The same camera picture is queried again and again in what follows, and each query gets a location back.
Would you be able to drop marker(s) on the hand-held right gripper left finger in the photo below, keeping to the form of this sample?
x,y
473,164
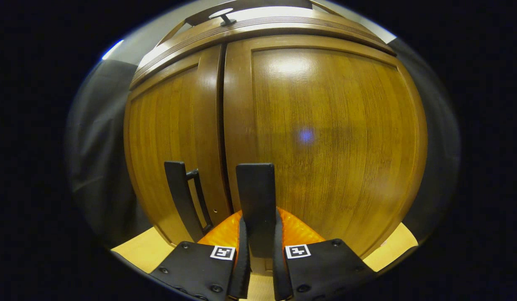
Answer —
x,y
243,267

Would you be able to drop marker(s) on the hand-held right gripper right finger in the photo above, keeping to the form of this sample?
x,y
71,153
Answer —
x,y
278,271

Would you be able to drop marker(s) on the wooden shoe cabinet door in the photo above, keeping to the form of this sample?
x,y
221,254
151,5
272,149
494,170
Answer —
x,y
334,138
166,125

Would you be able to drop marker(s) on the wooden double-door shoe cabinet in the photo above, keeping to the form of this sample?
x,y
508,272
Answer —
x,y
258,4

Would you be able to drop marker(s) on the wooden cabinet drawer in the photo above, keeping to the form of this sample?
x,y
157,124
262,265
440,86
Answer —
x,y
262,29

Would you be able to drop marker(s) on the black round drawer knob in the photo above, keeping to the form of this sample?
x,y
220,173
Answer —
x,y
223,14

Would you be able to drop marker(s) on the small ceiling light panel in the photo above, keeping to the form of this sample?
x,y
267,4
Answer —
x,y
112,50

